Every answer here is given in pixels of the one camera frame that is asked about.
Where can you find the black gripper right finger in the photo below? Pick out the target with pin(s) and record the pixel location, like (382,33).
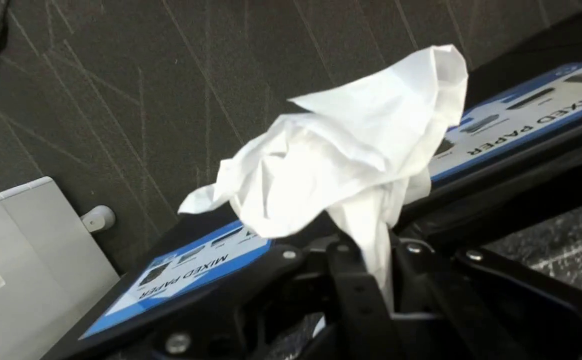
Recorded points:
(450,301)

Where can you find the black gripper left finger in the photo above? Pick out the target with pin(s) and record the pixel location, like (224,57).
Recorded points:
(342,301)

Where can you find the white tissue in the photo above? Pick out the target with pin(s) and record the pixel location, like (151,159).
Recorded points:
(356,147)

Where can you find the white printer caster wheel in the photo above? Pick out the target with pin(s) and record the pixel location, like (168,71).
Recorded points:
(100,218)

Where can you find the white office printer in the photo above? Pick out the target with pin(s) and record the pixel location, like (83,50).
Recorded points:
(30,281)

